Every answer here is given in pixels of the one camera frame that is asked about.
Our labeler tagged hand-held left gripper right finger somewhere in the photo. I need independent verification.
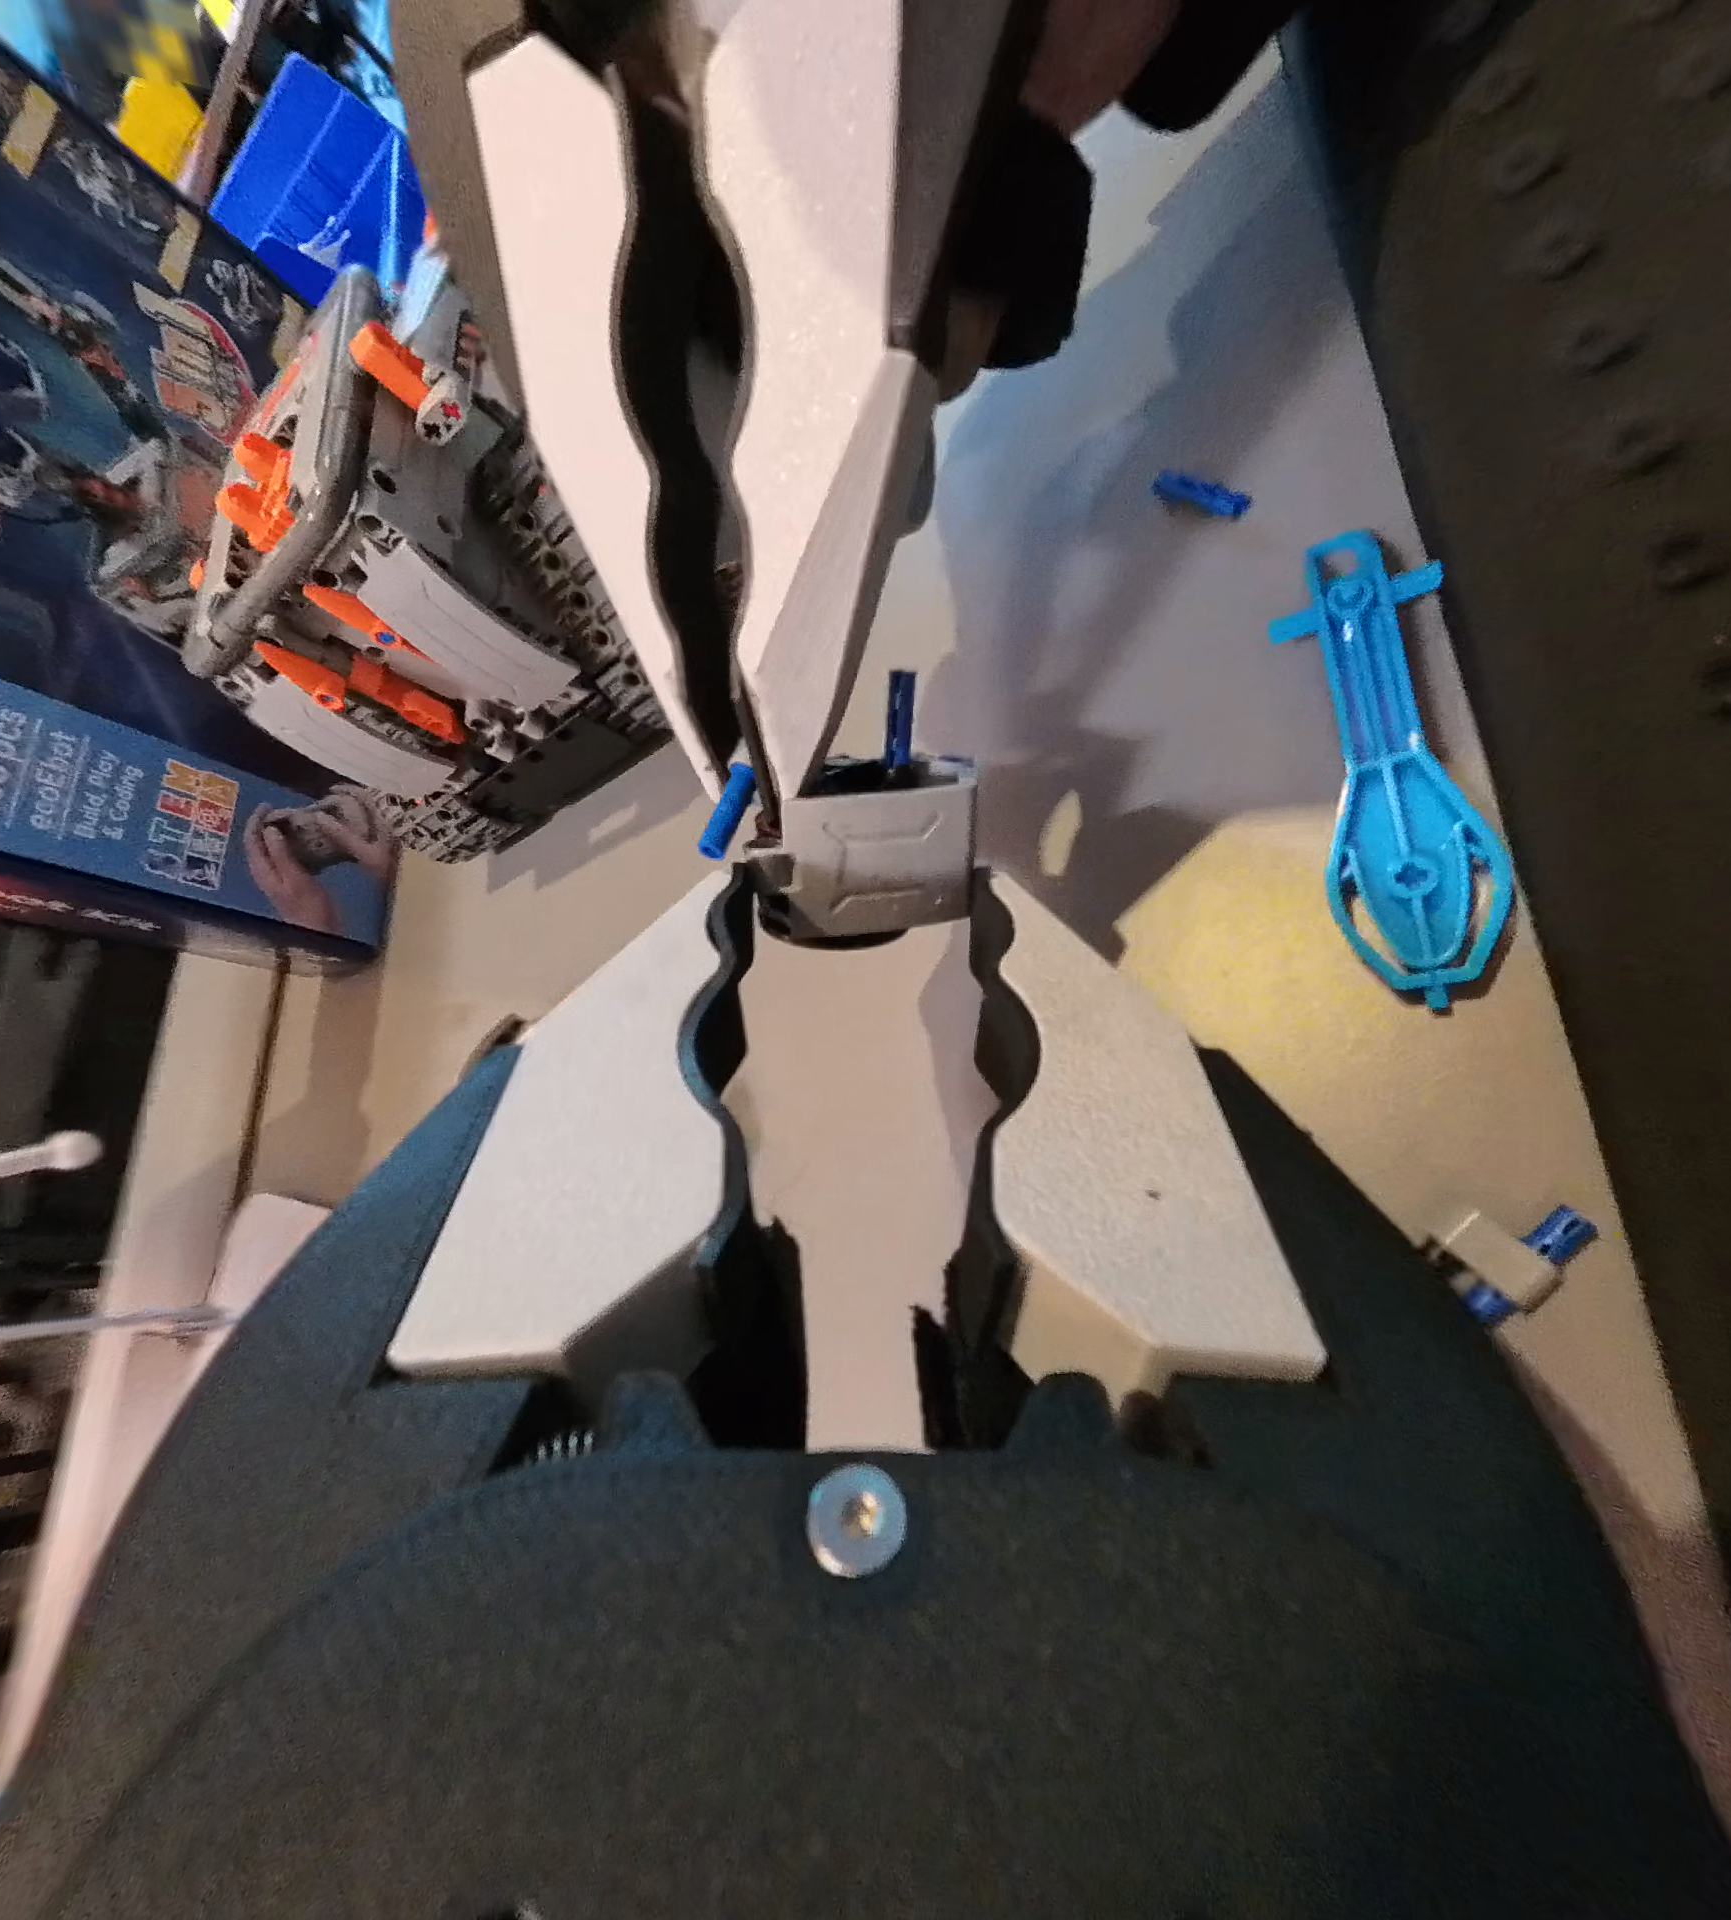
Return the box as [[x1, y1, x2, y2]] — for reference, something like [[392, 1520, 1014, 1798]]
[[950, 880, 1332, 1389]]

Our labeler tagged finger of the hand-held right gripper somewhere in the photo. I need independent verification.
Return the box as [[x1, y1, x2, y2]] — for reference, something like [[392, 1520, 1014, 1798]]
[[462, 31, 748, 799], [692, 0, 994, 788]]

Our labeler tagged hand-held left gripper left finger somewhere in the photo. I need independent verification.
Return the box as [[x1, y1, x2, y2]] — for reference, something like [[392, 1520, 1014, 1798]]
[[386, 887, 754, 1383]]

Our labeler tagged black wheel hub assembly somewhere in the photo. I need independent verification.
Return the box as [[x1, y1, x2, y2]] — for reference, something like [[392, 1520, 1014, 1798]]
[[702, 666, 988, 949]]

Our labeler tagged person's right hand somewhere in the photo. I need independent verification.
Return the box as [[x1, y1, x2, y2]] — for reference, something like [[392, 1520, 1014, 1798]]
[[1022, 0, 1294, 129]]

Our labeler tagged blue plastic storage bin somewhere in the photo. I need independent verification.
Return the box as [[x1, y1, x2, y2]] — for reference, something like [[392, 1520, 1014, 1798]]
[[206, 54, 432, 302]]

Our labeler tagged grey orange tracked toy robot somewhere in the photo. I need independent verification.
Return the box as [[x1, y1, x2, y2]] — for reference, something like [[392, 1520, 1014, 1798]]
[[182, 264, 682, 872]]

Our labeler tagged small grey blue pin connector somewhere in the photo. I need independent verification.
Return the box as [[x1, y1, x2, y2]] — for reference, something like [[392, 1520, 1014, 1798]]
[[1422, 1200, 1602, 1317]]

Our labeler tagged blue plastic separator tool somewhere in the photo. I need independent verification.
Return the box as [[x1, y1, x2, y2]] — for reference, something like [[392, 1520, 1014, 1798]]
[[1268, 528, 1522, 1015]]

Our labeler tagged blue robot kit box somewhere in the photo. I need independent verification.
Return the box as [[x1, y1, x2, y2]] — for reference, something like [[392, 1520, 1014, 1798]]
[[0, 0, 402, 968]]

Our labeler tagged white desk stand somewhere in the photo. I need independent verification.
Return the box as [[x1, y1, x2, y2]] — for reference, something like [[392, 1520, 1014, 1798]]
[[0, 1127, 342, 1862]]

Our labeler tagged black box with red stripe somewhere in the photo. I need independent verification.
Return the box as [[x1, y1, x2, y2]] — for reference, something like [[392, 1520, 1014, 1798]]
[[0, 850, 382, 978]]

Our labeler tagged black dimpled mat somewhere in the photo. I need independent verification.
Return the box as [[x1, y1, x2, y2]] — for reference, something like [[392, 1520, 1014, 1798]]
[[1286, 0, 1731, 1802]]

